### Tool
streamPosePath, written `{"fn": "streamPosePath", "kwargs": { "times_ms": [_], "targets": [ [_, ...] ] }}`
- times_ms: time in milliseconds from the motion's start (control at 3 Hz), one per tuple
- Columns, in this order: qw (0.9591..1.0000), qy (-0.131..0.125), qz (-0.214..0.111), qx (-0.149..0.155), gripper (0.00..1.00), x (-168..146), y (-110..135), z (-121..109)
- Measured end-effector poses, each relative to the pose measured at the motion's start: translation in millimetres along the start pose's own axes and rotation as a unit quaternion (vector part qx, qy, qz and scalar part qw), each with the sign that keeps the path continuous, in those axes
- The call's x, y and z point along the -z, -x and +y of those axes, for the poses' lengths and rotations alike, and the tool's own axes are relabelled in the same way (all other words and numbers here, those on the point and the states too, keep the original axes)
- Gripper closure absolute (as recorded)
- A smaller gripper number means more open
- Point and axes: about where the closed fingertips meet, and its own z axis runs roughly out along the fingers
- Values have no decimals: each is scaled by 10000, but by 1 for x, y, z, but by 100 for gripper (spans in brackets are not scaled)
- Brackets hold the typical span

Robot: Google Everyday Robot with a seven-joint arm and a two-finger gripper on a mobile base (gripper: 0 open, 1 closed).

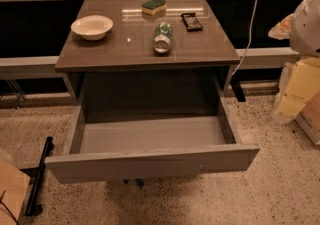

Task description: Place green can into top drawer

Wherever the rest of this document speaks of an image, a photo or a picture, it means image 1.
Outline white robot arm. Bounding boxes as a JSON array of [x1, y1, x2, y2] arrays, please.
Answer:
[[268, 0, 320, 124]]

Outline open grey top drawer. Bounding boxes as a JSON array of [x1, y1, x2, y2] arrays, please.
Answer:
[[46, 71, 259, 183]]

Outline brown cabinet with glossy top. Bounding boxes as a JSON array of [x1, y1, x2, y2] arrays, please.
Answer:
[[56, 0, 239, 123]]

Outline green and yellow sponge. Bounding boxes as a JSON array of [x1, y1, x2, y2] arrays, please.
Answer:
[[142, 0, 167, 15]]

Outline white ceramic bowl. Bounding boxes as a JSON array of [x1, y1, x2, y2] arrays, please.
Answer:
[[71, 15, 113, 41]]

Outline cardboard boxes on right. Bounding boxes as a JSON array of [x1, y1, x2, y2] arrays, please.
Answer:
[[296, 92, 320, 145]]

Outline cardboard box on left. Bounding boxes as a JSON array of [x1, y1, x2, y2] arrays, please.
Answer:
[[0, 159, 30, 225]]

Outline black metal bar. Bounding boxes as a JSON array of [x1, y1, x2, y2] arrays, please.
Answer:
[[25, 136, 54, 217]]

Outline white cable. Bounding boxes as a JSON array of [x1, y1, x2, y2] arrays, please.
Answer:
[[231, 0, 259, 77]]

